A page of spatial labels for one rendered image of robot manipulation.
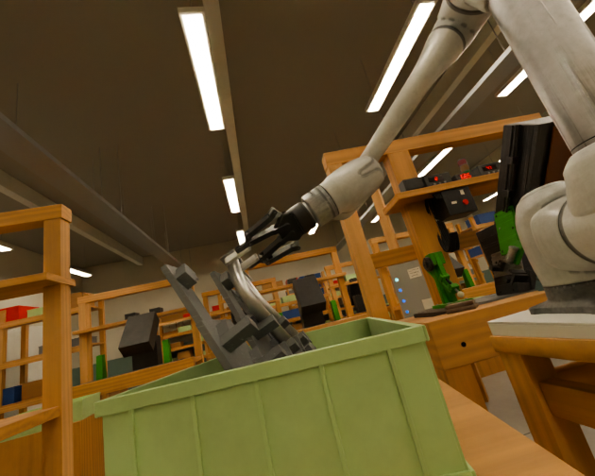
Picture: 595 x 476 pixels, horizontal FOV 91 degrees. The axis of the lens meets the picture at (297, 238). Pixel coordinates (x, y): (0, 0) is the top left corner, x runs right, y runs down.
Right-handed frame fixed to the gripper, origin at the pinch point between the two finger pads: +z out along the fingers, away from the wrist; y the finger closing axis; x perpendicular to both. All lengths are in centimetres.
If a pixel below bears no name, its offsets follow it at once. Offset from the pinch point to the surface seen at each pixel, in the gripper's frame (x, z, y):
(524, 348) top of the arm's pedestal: 34, -42, -41
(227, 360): 30.4, 6.2, 2.7
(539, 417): 40, -36, -54
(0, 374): -361, 431, -114
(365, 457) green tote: 48.9, -4.9, -3.6
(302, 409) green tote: 43.5, -1.7, 1.6
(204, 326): 26.1, 6.7, 7.1
